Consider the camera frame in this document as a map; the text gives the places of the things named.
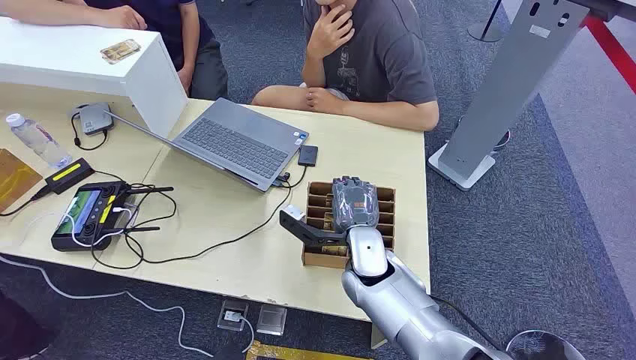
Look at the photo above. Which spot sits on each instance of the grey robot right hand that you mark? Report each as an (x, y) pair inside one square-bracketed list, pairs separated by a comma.
[(355, 201)]

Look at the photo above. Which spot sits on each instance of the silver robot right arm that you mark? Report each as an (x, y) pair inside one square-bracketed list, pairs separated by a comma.
[(397, 303)]

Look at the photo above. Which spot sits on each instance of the round grey robot base part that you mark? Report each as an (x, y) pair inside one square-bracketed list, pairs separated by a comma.
[(541, 348)]

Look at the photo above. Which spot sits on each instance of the slotted cardboard card box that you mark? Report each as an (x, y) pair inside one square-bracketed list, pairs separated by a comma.
[(318, 198)]

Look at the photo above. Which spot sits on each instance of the person's hand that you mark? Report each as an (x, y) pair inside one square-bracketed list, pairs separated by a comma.
[(121, 19), (328, 32), (185, 79), (323, 101)]

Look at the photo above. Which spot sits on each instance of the person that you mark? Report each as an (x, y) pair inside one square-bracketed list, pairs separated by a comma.
[(382, 64), (198, 49)]

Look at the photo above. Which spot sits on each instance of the small black external drive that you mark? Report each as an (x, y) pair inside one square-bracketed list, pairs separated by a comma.
[(308, 155)]

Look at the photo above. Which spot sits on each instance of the grey laptop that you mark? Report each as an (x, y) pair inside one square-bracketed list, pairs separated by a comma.
[(238, 141)]

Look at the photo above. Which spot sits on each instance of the empty floor socket box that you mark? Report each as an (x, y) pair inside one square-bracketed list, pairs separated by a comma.
[(272, 320)]

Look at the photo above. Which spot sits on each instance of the yellow floor tape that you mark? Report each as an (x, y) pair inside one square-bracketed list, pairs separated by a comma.
[(298, 354)]

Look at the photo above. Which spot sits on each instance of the floor socket box with plug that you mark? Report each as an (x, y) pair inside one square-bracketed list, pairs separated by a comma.
[(232, 315)]

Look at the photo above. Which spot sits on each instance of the grey standing kiosk panel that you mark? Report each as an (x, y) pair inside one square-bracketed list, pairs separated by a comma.
[(512, 84)]

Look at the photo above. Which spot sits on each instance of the round base pole stand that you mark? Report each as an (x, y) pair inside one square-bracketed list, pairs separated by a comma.
[(484, 32)]

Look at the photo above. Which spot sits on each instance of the grey adapter box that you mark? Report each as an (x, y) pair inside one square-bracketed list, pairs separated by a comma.
[(95, 119)]

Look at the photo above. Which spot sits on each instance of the black remote controller with screen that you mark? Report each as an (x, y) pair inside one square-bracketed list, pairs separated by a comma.
[(82, 218)]

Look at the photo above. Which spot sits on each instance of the black battery yellow label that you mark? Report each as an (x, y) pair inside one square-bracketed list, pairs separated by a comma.
[(68, 175)]

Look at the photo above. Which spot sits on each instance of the red floor strip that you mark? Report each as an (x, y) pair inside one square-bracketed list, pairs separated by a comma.
[(613, 49)]

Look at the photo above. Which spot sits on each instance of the white counter block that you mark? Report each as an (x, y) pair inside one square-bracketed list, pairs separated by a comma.
[(74, 64)]

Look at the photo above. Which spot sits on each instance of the clear plastic water bottle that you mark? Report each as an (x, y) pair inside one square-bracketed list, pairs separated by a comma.
[(37, 141)]

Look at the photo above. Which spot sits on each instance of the brown cardboard sheet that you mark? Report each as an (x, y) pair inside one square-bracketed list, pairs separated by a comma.
[(15, 179)]

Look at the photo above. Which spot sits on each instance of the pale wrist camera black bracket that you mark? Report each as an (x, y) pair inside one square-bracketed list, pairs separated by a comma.
[(303, 229)]

